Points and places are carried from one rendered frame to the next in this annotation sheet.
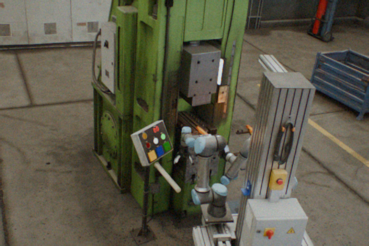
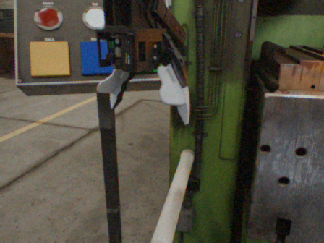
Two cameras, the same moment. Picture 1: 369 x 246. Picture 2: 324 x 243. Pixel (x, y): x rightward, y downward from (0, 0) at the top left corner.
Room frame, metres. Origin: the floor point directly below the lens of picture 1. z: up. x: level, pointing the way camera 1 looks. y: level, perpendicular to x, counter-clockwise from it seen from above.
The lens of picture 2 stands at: (2.89, -0.32, 1.08)
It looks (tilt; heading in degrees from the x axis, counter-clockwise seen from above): 20 degrees down; 45
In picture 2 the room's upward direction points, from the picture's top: straight up
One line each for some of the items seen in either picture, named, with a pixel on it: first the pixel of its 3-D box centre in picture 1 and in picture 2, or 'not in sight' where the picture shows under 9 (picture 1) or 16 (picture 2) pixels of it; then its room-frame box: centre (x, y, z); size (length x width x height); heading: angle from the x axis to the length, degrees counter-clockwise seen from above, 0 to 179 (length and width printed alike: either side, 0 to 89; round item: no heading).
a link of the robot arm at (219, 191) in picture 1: (218, 194); not in sight; (2.73, -0.29, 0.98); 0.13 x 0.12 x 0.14; 109
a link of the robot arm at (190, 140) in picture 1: (191, 140); not in sight; (3.07, -0.05, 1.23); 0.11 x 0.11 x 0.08; 19
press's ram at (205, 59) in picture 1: (196, 65); not in sight; (3.86, -0.04, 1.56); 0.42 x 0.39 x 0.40; 32
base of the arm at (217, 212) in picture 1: (217, 206); not in sight; (2.73, -0.29, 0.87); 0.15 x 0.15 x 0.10
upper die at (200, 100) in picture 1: (190, 90); not in sight; (3.84, -0.01, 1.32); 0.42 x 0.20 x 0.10; 32
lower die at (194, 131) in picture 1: (186, 124); (301, 63); (3.84, -0.01, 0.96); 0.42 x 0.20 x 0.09; 32
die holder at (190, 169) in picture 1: (189, 146); (304, 139); (3.88, -0.05, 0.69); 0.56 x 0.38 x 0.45; 32
